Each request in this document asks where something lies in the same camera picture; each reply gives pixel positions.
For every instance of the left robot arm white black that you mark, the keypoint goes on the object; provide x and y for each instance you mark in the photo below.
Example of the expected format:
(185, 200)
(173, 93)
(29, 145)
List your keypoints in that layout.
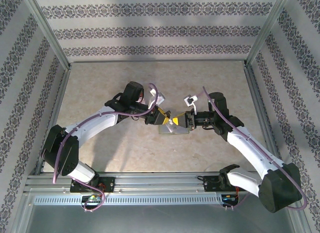
(95, 123)

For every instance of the black VIP card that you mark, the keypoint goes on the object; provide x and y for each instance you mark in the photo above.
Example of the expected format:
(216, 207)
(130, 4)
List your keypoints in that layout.
(171, 122)

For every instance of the red card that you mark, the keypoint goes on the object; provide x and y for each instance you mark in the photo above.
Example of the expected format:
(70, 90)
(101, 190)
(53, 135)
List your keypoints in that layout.
(143, 94)

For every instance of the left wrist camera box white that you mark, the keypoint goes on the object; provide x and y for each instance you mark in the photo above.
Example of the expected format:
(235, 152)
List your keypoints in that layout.
(160, 98)

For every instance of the aluminium corner post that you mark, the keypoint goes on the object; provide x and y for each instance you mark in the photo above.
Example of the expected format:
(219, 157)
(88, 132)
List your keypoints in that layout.
(47, 30)
(266, 30)

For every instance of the aluminium side rail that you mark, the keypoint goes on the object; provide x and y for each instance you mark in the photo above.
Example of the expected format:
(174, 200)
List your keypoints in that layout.
(62, 85)
(253, 85)

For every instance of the aluminium mounting rail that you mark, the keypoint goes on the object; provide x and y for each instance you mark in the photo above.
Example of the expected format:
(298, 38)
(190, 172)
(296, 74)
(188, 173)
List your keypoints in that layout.
(160, 181)

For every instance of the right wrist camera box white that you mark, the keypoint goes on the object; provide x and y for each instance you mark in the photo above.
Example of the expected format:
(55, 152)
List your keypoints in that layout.
(190, 100)

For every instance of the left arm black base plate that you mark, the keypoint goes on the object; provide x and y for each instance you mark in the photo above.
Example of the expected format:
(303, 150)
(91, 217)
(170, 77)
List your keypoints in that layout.
(110, 184)

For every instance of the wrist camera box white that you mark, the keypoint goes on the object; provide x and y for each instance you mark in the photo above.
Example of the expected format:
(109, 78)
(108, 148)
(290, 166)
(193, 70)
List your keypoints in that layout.
(160, 98)
(190, 100)

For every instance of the grey sheet metal shelf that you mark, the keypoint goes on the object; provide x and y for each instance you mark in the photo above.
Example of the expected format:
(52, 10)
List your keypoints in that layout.
(160, 218)

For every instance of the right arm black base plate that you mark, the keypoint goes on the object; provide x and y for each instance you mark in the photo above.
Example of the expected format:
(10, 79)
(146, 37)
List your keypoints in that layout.
(210, 185)

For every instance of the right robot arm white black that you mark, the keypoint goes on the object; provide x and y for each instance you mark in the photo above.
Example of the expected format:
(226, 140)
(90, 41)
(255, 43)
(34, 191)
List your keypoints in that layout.
(252, 153)

